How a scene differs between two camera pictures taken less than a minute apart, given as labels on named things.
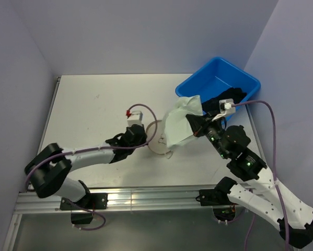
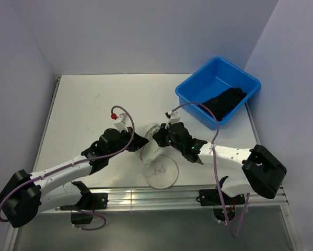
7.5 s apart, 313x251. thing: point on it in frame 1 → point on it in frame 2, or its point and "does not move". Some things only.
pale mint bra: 177,127 → 152,150
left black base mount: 91,201 does not move
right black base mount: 214,197 does not move
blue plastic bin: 219,73 does not move
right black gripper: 198,124 → 160,137
